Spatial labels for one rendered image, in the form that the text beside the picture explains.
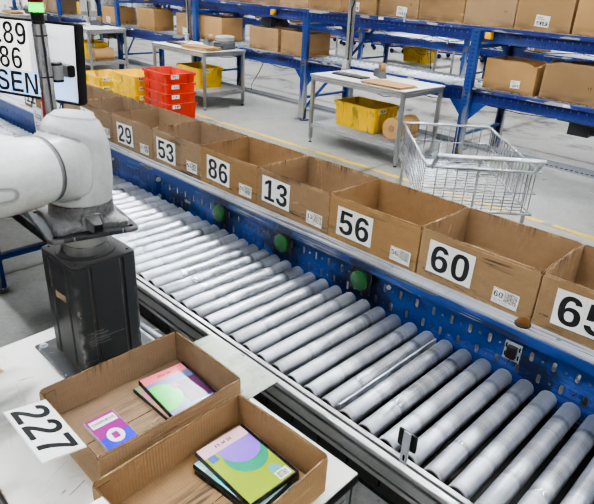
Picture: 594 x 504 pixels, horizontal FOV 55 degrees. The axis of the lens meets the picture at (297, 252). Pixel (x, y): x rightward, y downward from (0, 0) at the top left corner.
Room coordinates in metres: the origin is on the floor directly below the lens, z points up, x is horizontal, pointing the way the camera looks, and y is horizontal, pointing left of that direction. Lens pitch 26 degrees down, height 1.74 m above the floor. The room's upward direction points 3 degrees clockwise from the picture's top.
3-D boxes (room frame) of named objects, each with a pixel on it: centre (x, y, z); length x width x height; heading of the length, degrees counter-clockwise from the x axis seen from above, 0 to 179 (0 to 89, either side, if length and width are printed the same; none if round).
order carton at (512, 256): (1.63, -0.63, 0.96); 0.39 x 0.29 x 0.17; 46
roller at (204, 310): (1.76, 0.16, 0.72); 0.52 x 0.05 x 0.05; 136
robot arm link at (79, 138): (1.33, 0.55, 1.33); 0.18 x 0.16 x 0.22; 153
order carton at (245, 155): (2.45, 0.22, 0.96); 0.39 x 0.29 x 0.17; 46
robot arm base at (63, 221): (1.32, 0.54, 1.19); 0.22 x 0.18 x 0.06; 37
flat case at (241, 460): (0.91, 0.09, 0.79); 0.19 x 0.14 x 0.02; 46
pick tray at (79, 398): (1.08, 0.35, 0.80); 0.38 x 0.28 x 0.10; 137
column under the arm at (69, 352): (1.34, 0.55, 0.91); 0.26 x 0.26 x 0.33; 48
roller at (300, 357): (1.49, -0.13, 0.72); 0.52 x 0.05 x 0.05; 136
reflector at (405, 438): (0.98, -0.27, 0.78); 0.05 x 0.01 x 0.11; 46
